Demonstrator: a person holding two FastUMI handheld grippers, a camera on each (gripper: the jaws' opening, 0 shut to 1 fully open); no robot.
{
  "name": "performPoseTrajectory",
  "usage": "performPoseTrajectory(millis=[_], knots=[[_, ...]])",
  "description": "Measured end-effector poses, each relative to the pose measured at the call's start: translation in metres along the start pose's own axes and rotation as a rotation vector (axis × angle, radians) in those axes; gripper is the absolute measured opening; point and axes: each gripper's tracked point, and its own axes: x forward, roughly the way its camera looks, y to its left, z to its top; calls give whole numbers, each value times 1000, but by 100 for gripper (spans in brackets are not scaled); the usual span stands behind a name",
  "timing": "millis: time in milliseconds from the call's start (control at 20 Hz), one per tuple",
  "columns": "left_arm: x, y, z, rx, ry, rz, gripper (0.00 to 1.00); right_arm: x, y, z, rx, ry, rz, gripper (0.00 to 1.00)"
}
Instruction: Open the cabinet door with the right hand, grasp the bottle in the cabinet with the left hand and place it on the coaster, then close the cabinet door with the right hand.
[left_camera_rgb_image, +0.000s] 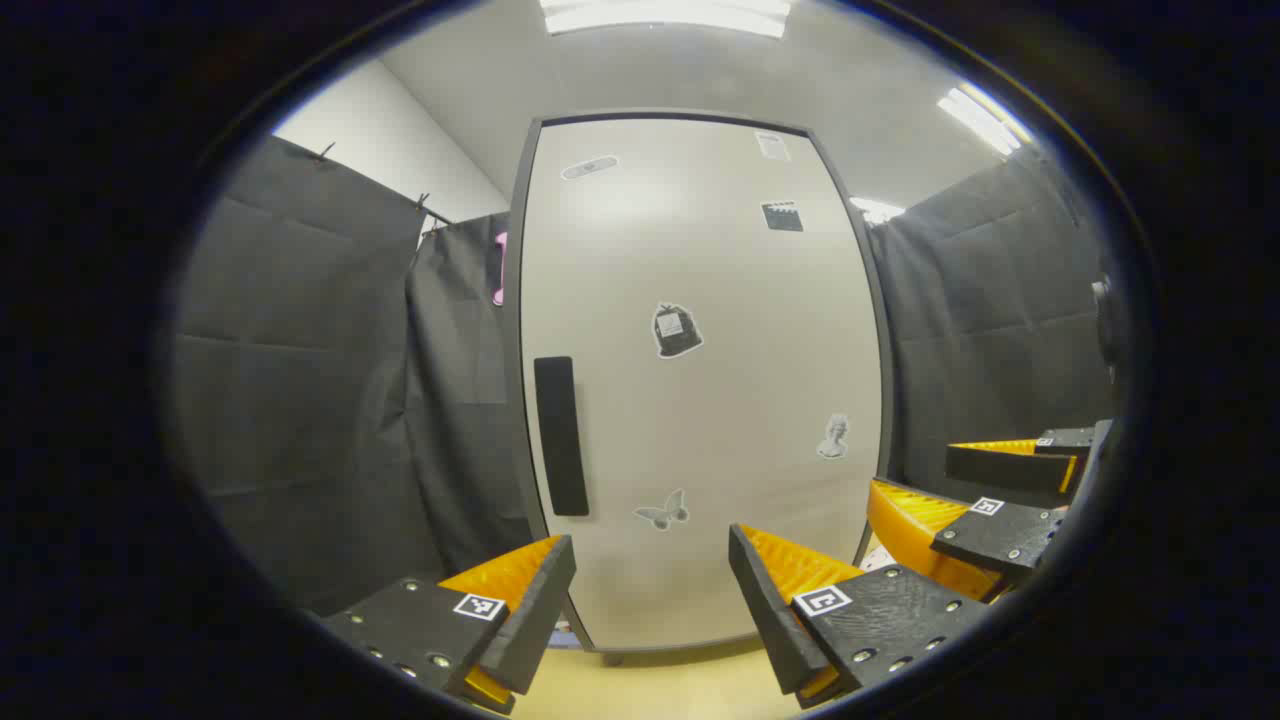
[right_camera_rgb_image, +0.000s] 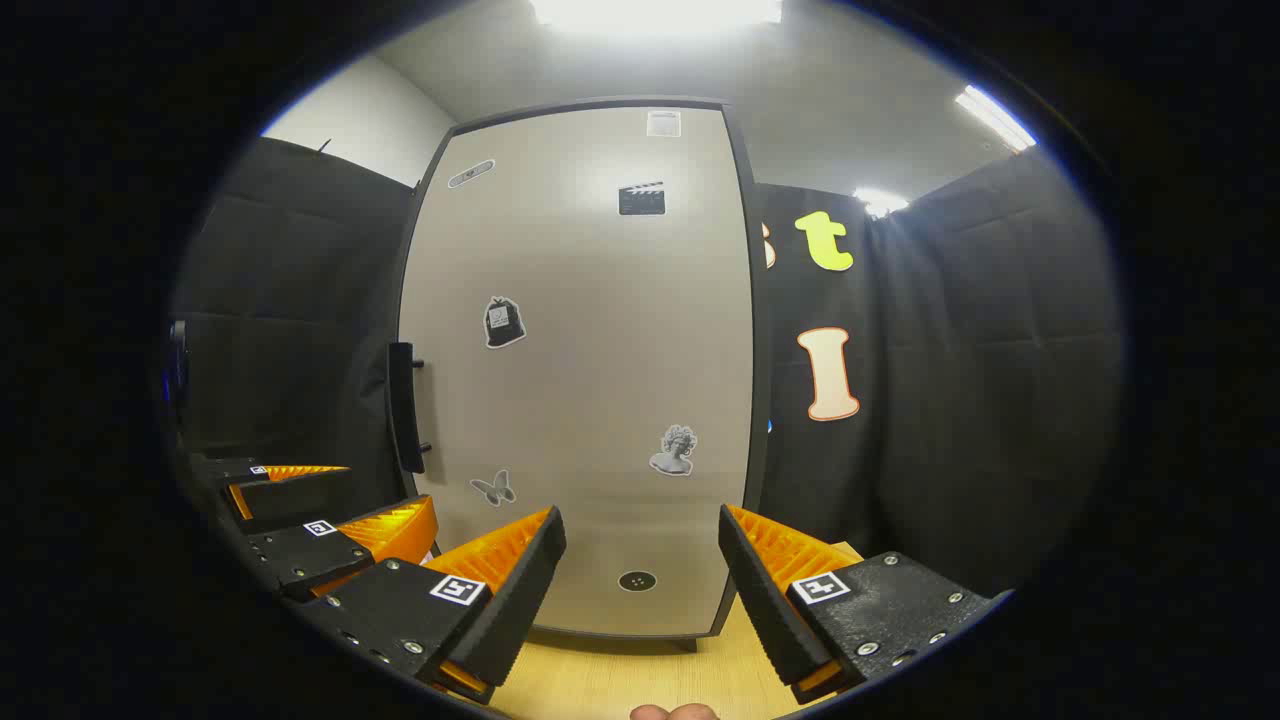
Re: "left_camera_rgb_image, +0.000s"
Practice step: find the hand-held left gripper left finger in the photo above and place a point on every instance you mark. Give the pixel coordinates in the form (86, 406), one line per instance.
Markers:
(540, 620)

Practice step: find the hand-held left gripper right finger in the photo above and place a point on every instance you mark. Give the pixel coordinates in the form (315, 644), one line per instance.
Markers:
(765, 620)

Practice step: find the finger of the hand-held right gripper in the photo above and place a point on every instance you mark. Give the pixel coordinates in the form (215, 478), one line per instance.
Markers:
(1000, 468)
(1000, 537)

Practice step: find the thin blue book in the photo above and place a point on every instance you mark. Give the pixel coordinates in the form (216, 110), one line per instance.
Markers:
(563, 636)

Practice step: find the black backdrop cloth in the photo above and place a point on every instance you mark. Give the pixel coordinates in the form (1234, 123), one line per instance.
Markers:
(990, 330)
(460, 420)
(290, 380)

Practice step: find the ceiling light panel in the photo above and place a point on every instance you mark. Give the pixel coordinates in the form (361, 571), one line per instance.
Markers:
(877, 210)
(985, 120)
(665, 15)

